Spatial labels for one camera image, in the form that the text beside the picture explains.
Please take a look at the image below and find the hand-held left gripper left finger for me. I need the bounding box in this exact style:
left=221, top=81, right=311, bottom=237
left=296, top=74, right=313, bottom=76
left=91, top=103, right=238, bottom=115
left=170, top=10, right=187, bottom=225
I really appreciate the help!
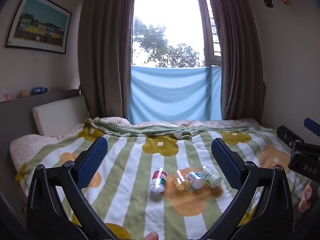
left=26, top=136, right=109, bottom=221

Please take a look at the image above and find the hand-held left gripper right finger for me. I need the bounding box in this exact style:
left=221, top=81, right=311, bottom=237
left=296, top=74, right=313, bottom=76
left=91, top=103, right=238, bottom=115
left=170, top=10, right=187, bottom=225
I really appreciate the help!
left=211, top=137, right=294, bottom=221

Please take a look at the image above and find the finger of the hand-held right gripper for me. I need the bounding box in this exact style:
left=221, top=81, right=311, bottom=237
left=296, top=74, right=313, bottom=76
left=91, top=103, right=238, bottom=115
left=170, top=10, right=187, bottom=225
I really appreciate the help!
left=277, top=125, right=304, bottom=151
left=303, top=117, right=320, bottom=137

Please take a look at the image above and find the small clear glass cup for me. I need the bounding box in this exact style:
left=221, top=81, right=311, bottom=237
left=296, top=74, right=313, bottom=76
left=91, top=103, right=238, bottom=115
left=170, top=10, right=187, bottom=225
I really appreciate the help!
left=172, top=170, right=188, bottom=191

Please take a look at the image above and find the person's right hand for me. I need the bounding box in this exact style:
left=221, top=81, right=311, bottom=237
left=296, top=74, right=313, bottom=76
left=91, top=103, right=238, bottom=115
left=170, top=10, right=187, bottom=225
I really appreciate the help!
left=298, top=181, right=320, bottom=213

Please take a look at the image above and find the green label small bottle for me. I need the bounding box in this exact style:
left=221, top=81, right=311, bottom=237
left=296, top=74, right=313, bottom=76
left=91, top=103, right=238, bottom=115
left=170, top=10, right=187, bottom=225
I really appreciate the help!
left=202, top=166, right=222, bottom=188

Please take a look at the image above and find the blue label small bottle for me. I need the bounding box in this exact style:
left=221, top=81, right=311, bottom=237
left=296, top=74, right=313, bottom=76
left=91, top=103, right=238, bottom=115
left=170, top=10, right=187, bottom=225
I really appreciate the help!
left=187, top=170, right=206, bottom=189

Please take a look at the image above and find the green striped flower blanket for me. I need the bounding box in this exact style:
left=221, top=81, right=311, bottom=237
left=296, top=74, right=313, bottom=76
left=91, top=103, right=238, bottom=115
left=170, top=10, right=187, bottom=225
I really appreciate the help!
left=15, top=117, right=312, bottom=240

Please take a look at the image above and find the white square cushion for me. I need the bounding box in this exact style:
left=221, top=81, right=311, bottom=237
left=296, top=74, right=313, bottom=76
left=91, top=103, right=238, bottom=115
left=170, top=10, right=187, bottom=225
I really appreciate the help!
left=32, top=95, right=87, bottom=137

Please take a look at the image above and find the pale pink pillow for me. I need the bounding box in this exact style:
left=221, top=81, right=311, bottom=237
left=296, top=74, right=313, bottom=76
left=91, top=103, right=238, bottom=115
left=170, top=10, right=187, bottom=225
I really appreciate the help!
left=9, top=123, right=85, bottom=171

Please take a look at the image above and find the red label small bottle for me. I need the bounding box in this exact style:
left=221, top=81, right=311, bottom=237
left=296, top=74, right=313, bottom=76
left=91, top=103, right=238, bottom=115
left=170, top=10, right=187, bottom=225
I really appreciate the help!
left=149, top=167, right=167, bottom=194

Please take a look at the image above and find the white pink quilt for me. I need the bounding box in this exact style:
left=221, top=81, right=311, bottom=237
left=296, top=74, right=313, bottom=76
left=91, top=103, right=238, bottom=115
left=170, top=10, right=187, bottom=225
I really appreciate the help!
left=96, top=116, right=260, bottom=128

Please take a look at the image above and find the light blue cloth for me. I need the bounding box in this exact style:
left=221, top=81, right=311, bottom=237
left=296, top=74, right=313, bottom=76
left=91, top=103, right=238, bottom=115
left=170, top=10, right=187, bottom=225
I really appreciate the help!
left=128, top=65, right=222, bottom=125

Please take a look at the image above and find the grey bed headboard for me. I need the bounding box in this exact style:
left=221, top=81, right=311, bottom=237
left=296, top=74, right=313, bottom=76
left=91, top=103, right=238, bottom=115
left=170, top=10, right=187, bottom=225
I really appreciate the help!
left=0, top=88, right=81, bottom=205

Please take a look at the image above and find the blue plastic bottle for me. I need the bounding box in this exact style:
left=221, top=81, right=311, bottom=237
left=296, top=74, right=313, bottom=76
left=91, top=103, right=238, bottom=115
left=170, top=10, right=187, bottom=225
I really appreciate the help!
left=30, top=87, right=48, bottom=96

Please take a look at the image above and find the brown curtain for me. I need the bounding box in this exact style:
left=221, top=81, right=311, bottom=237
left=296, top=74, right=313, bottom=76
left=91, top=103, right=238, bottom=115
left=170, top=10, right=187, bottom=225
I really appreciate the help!
left=78, top=0, right=137, bottom=121
left=212, top=0, right=267, bottom=123

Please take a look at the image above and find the pale pink card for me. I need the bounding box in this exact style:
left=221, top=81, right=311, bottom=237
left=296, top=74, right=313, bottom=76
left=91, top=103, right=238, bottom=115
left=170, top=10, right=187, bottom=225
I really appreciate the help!
left=0, top=88, right=11, bottom=103

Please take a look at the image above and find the window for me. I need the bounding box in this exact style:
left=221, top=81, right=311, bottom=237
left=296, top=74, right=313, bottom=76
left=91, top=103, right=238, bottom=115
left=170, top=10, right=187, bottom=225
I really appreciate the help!
left=131, top=0, right=222, bottom=68

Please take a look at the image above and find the framed houses picture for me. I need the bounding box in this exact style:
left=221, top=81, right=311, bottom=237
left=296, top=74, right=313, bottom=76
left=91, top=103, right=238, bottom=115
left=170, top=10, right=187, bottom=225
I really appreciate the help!
left=5, top=0, right=73, bottom=55

